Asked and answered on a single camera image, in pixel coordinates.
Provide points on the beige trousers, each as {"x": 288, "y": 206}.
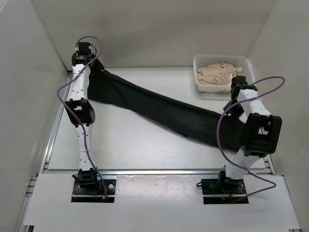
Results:
{"x": 218, "y": 74}

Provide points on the front aluminium rail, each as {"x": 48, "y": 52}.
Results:
{"x": 215, "y": 172}

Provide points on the white plastic basket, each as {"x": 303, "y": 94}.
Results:
{"x": 201, "y": 61}

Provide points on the right aluminium frame rail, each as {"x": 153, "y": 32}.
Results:
{"x": 269, "y": 164}

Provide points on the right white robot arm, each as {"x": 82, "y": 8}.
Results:
{"x": 258, "y": 138}

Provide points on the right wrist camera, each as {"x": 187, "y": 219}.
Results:
{"x": 238, "y": 80}

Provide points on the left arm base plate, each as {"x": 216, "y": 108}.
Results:
{"x": 108, "y": 191}

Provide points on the left aluminium frame rail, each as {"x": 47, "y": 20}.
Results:
{"x": 42, "y": 121}

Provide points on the aluminium frame rail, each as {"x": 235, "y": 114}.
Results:
{"x": 269, "y": 164}
{"x": 42, "y": 121}

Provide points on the black trousers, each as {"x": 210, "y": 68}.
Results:
{"x": 187, "y": 120}

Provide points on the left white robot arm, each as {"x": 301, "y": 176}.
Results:
{"x": 82, "y": 116}

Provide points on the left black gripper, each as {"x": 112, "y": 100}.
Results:
{"x": 99, "y": 66}

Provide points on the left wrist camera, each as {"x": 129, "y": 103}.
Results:
{"x": 83, "y": 48}

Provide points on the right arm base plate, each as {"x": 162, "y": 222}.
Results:
{"x": 216, "y": 193}

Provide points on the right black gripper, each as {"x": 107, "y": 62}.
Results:
{"x": 234, "y": 112}

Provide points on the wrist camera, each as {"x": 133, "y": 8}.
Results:
{"x": 83, "y": 48}
{"x": 238, "y": 80}

